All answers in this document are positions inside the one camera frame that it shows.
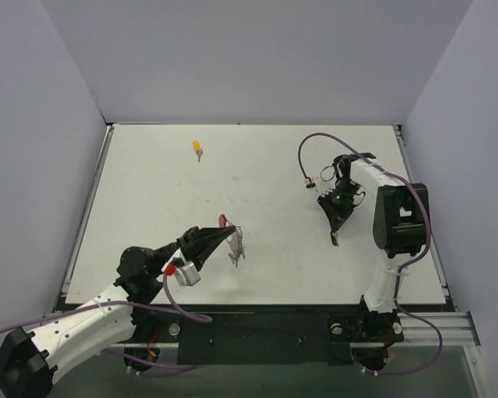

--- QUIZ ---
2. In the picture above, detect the chain of metal keyrings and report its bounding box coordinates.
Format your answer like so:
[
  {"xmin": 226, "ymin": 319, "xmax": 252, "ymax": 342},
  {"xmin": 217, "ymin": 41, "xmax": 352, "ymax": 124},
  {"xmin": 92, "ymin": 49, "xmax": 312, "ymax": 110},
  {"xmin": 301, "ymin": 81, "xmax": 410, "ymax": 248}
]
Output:
[{"xmin": 226, "ymin": 226, "xmax": 248, "ymax": 269}]

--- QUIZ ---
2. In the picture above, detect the dark blue tagged key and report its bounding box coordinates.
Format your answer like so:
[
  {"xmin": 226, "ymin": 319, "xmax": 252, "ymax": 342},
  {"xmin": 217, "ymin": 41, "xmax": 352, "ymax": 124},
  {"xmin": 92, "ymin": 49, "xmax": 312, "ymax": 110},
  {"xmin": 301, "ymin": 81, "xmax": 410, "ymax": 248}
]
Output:
[{"xmin": 330, "ymin": 232, "xmax": 339, "ymax": 247}]

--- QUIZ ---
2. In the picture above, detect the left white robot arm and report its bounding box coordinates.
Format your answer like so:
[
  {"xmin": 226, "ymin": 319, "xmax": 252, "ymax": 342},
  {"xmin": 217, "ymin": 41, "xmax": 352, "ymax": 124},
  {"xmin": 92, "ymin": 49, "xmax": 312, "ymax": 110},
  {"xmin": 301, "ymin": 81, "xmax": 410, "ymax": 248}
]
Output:
[{"xmin": 0, "ymin": 225, "xmax": 237, "ymax": 397}]

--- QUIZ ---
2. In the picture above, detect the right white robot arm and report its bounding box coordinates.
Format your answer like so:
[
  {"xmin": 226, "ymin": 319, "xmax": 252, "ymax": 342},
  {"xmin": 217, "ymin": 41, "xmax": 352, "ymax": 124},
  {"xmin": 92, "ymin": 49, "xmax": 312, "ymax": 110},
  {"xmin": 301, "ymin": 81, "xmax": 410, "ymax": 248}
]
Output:
[{"xmin": 317, "ymin": 153, "xmax": 431, "ymax": 339}]

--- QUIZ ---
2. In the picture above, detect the yellow tagged key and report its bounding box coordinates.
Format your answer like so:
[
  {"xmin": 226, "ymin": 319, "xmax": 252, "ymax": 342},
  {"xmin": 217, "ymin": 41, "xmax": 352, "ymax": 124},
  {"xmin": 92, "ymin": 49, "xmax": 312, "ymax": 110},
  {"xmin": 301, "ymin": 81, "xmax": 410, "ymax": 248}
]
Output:
[{"xmin": 193, "ymin": 140, "xmax": 203, "ymax": 162}]

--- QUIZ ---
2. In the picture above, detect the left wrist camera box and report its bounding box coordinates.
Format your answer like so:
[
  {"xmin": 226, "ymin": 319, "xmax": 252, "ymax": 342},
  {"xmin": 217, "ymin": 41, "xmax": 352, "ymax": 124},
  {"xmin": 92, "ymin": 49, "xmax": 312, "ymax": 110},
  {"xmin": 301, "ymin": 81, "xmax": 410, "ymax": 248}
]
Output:
[{"xmin": 162, "ymin": 257, "xmax": 201, "ymax": 287}]

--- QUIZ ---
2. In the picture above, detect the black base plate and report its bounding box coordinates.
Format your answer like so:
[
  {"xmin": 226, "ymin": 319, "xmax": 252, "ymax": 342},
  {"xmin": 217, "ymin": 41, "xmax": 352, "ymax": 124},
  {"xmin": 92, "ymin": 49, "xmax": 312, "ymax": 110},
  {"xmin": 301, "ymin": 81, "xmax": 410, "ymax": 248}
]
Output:
[{"xmin": 124, "ymin": 305, "xmax": 404, "ymax": 371}]

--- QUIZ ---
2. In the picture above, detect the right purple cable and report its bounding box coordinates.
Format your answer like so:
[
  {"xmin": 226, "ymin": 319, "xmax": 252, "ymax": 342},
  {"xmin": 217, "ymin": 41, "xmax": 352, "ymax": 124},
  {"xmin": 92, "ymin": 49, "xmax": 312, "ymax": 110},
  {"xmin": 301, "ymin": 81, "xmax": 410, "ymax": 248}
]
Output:
[{"xmin": 297, "ymin": 133, "xmax": 443, "ymax": 377}]

